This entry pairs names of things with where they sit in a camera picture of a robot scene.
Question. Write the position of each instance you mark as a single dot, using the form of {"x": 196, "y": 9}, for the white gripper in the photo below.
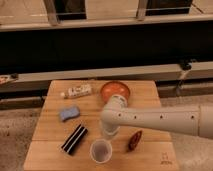
{"x": 108, "y": 131}

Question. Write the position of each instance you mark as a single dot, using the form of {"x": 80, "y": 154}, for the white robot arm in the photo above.
{"x": 191, "y": 120}

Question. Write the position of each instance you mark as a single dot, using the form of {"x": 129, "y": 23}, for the brown oval snack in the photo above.
{"x": 134, "y": 140}

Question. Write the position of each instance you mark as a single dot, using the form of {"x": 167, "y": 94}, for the black striped box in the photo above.
{"x": 74, "y": 139}

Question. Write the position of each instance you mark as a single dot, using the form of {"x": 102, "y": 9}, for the orange bowl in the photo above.
{"x": 114, "y": 87}

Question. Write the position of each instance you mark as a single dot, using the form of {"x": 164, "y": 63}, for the blue sponge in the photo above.
{"x": 69, "y": 113}

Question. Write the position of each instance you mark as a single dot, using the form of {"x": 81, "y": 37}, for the white tube bottle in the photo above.
{"x": 77, "y": 91}

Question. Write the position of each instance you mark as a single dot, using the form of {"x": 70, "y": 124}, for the metal rail beam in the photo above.
{"x": 167, "y": 72}

